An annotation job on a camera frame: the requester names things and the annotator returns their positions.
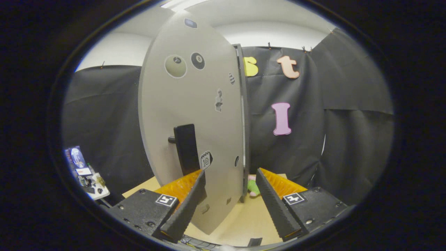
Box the pink and green plush toy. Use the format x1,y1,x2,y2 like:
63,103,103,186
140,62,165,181
247,175,261,198

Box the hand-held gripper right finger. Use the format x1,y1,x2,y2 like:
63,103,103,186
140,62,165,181
255,168,349,242

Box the long ceiling light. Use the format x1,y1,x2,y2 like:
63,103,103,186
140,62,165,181
161,0,210,10

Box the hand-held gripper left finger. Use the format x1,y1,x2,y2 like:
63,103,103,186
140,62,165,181
106,169,207,243

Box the white tray of small items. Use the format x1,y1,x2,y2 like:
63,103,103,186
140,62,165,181
78,170,110,201

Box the black backdrop cloth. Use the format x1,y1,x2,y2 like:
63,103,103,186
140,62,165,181
62,28,395,207

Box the grey shoe cabinet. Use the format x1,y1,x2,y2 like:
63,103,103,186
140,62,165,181
232,43,252,203

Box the black cabinet door handle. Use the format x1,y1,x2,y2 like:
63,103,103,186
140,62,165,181
168,123,206,196

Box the blue printed card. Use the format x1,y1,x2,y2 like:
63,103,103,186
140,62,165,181
64,145,93,177

